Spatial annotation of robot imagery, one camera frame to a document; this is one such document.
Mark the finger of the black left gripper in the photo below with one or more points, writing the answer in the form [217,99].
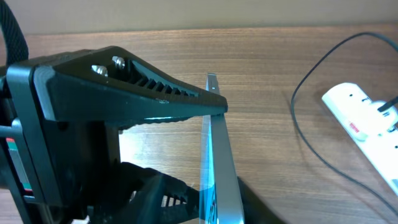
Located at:
[132,194]
[117,87]

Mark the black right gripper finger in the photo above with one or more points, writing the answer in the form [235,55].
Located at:
[256,211]

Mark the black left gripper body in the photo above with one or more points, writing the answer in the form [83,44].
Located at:
[53,169]

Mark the teal screen Galaxy smartphone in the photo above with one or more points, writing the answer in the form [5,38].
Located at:
[220,198]

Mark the white USB charger plug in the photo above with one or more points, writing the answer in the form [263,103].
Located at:
[364,121]

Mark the white power strip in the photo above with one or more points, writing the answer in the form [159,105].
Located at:
[380,150]

